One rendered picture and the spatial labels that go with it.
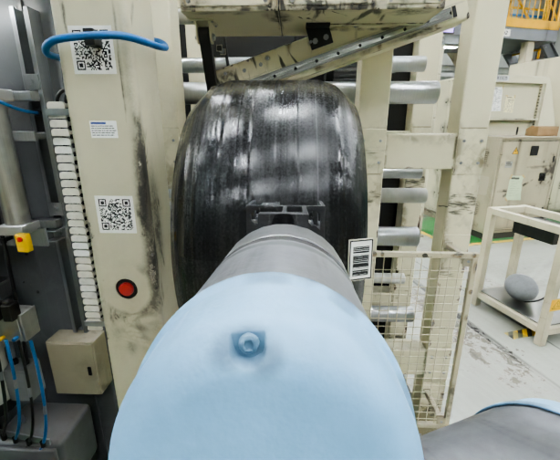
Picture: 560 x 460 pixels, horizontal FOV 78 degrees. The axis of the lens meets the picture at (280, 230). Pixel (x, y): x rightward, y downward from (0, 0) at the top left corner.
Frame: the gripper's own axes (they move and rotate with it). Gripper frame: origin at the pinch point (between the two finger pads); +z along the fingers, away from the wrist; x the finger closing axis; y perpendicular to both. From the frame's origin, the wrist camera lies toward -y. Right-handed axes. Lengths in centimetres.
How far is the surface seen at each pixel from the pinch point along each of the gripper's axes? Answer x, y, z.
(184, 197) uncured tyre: 14.7, 6.3, 4.3
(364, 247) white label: -10.6, -0.4, 3.5
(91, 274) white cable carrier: 41.6, -11.7, 24.3
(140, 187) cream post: 28.5, 6.7, 21.1
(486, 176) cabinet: -234, 2, 394
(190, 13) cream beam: 24, 46, 44
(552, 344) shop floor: -172, -103, 176
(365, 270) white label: -10.9, -3.8, 3.7
